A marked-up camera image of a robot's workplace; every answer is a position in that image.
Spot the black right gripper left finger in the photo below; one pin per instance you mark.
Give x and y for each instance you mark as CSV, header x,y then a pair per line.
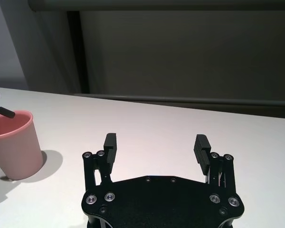
x,y
110,152

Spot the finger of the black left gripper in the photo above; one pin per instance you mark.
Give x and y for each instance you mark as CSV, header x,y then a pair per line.
x,y
2,109

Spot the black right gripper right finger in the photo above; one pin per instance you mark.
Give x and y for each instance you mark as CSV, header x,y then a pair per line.
x,y
202,152

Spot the pink plastic cup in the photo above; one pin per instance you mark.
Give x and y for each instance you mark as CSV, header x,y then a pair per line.
x,y
16,147

